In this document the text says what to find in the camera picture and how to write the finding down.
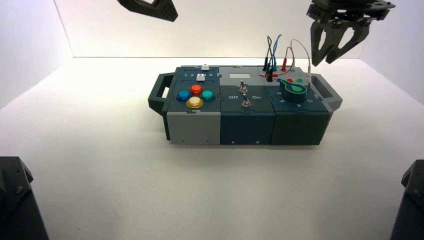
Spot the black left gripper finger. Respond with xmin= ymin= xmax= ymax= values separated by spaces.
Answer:
xmin=116 ymin=0 xmax=179 ymax=23

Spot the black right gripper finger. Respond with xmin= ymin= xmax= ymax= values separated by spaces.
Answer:
xmin=325 ymin=23 xmax=370 ymax=64
xmin=310 ymin=22 xmax=335 ymax=67

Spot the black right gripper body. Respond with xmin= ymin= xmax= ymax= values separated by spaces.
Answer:
xmin=306 ymin=0 xmax=396 ymax=27

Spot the white jumper wire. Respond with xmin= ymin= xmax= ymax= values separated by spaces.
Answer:
xmin=289 ymin=39 xmax=313 ymax=89

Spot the yellow dome push button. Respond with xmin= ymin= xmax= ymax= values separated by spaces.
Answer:
xmin=186 ymin=96 xmax=205 ymax=109

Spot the dark teal grey control box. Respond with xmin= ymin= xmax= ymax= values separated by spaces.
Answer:
xmin=147 ymin=65 xmax=343 ymax=146

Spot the red jumper wire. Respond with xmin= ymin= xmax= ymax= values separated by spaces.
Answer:
xmin=258 ymin=46 xmax=295 ymax=79

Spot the blue jumper wire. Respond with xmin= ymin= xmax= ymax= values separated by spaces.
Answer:
xmin=266 ymin=34 xmax=283 ymax=75

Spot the black jumper wire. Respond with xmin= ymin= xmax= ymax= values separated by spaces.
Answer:
xmin=262 ymin=35 xmax=274 ymax=83

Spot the green rotary dial knob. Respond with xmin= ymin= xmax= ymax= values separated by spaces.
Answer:
xmin=277 ymin=78 xmax=308 ymax=103

